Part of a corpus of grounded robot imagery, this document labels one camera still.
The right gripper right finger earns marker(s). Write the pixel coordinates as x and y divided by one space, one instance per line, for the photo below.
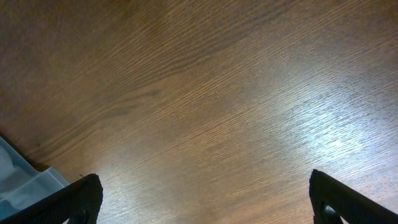
333 202

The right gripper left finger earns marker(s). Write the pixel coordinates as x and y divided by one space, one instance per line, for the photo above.
79 202

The clear plastic storage bin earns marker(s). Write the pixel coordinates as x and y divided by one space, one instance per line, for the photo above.
21 184

